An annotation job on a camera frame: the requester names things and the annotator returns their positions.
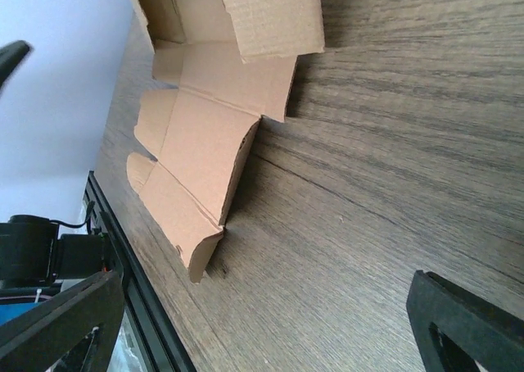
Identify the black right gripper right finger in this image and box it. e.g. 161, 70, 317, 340
406, 270, 523, 371

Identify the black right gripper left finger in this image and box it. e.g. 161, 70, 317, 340
1, 271, 124, 371

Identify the brown cardboard box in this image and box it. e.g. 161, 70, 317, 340
126, 0, 325, 283

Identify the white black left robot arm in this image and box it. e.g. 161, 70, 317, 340
1, 215, 115, 289

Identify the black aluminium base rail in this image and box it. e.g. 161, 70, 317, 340
84, 172, 196, 371

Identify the black left corner frame post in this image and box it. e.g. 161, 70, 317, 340
0, 40, 32, 87

